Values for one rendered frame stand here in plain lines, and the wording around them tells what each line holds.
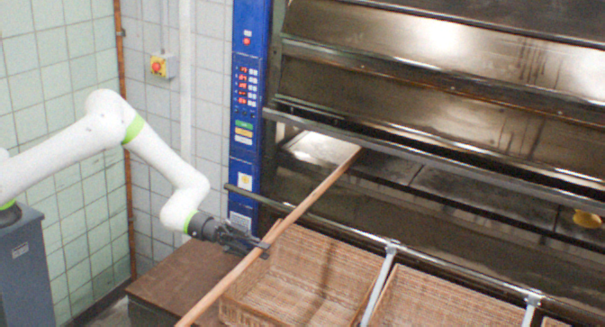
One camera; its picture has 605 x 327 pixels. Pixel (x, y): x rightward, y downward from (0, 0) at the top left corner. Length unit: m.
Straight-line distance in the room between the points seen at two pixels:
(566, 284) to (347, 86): 1.13
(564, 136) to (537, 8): 0.45
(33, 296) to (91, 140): 0.74
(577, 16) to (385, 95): 0.71
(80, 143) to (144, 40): 1.17
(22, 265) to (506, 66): 1.78
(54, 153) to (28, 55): 0.90
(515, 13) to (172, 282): 1.83
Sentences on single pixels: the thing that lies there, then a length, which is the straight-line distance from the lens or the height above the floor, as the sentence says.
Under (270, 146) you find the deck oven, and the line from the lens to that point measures 2.57.
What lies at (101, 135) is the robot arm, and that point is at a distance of 1.74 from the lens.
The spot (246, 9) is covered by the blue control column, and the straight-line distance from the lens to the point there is 2.41.
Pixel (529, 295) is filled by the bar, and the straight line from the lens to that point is 2.00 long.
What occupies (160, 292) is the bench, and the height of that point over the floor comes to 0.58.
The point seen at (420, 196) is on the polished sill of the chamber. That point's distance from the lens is 2.36.
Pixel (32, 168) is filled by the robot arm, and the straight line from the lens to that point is 1.82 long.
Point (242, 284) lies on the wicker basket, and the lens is 2.58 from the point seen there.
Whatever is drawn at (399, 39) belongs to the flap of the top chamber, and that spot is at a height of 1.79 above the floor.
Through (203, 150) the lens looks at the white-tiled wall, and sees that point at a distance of 2.81.
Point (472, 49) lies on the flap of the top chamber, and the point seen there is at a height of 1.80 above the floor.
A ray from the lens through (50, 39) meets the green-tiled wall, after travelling 2.68.
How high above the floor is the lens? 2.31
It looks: 27 degrees down
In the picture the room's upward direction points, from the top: 5 degrees clockwise
